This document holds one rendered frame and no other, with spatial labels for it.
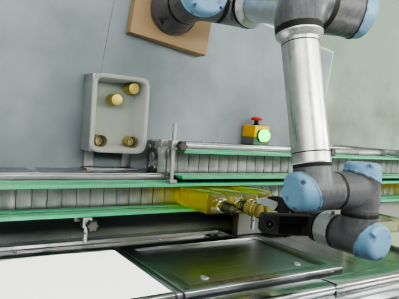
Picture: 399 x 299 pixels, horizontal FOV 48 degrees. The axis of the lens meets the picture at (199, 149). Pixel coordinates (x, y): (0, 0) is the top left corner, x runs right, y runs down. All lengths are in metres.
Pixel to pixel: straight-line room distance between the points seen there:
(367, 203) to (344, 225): 0.07
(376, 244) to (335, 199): 0.13
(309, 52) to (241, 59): 0.77
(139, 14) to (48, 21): 0.27
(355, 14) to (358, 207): 0.39
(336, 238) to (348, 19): 0.45
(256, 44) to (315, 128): 0.88
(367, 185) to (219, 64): 0.82
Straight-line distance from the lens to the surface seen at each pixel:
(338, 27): 1.01
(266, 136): 1.59
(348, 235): 0.96
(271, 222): 1.02
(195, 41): 1.49
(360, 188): 0.92
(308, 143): 0.86
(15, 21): 1.34
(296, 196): 0.84
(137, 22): 1.42
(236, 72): 1.64
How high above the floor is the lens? 2.05
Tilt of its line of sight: 57 degrees down
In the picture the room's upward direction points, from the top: 99 degrees clockwise
